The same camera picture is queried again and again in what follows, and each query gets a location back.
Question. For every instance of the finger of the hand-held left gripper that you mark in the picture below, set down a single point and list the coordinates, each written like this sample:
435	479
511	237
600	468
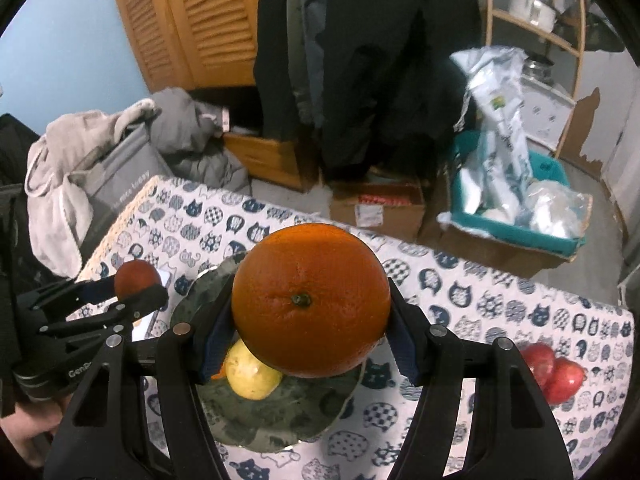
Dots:
97	291
130	310

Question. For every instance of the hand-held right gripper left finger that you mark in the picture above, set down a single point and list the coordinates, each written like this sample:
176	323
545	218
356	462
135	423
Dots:
212	355

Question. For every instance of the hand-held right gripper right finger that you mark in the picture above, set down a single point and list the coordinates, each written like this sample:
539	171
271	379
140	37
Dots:
402	350

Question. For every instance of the green glass plate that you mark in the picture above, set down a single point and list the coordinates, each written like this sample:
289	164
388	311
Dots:
280	410

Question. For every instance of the large orange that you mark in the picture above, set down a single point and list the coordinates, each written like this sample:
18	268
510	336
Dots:
310	300

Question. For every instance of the red apple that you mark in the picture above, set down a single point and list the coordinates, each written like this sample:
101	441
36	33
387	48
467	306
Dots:
537	362
567	380

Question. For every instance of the person's left hand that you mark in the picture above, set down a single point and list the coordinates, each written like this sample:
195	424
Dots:
25	430

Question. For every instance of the white card with dots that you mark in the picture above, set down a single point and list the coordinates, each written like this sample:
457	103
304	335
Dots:
150	325

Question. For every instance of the cat print tablecloth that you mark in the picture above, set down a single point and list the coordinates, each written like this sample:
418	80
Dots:
475	300

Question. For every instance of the beige hoodie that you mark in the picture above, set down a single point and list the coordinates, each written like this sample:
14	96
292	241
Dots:
55	200

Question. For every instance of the grey tote bag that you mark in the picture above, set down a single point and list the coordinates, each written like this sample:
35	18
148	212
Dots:
120	180

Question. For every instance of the black bag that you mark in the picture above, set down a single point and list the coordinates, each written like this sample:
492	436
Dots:
12	210

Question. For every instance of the large brown cardboard box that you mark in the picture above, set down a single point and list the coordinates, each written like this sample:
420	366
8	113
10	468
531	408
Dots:
480	250

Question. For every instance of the cardboard box with red label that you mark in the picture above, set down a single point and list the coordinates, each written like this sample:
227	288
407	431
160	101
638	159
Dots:
375	210

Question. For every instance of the teal plastic basket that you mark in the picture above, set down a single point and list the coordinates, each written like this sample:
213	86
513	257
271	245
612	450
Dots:
530	240

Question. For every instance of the grey padded jacket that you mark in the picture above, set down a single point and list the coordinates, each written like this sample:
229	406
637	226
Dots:
190	130

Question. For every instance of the wooden drawer unit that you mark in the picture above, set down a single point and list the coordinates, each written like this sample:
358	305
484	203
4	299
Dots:
270	157

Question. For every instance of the clear plastic bag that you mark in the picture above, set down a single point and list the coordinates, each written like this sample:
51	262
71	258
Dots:
557	210

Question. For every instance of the white printed bag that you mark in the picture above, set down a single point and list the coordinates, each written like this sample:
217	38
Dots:
500	125

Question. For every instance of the white printed drawer box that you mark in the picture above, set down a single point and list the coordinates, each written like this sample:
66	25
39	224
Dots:
547	110

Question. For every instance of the wooden louvred wardrobe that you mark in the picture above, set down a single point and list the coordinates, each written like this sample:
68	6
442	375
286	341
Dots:
200	20

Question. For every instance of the black hooded coat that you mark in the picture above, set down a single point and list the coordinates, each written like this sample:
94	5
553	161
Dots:
390	60

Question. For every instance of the steel pot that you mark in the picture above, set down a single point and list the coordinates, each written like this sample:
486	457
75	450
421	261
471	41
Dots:
537	70

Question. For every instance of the grey coat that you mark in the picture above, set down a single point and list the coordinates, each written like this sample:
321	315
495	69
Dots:
310	35

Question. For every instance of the wooden shelf rack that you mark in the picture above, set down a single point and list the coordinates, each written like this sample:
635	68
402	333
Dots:
575	45

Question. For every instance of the dark hanging bag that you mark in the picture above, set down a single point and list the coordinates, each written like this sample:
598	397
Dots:
605	32

